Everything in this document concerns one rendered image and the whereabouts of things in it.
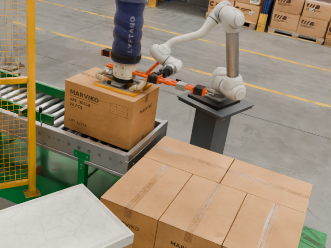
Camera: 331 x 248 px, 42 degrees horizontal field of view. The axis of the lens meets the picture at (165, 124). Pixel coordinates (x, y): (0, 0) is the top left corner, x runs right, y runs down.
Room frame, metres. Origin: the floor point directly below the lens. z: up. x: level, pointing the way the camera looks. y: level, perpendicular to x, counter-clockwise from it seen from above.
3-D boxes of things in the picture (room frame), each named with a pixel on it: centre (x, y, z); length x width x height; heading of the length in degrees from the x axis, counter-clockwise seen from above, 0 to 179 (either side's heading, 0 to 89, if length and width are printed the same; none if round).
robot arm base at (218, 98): (3.55, -0.39, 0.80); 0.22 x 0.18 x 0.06; 54
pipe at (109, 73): (3.06, 0.36, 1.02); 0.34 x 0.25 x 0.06; 69
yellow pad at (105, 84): (2.97, 0.39, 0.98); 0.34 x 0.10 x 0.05; 69
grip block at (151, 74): (2.97, 0.13, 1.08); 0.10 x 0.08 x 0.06; 159
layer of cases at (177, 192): (2.45, -0.40, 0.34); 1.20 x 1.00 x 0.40; 70
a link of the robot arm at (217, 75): (3.53, -0.42, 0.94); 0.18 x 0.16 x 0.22; 30
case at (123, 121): (3.08, 0.44, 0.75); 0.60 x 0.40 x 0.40; 68
